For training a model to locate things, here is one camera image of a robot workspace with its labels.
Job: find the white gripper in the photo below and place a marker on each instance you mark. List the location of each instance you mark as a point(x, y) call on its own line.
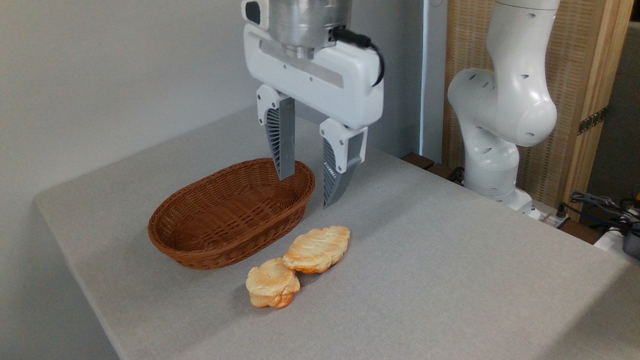
point(345, 85)

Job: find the oval braided bread loaf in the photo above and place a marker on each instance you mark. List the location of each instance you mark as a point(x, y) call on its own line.
point(317, 247)

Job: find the brown wicker basket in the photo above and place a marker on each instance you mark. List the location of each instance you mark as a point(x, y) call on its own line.
point(225, 220)

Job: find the round flower-shaped bread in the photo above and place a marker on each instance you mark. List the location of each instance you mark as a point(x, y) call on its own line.
point(272, 285)

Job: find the white vertical trim strip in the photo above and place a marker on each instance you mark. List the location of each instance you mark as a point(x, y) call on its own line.
point(433, 75)

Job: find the white power strip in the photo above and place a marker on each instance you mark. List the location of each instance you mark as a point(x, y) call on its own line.
point(547, 217)

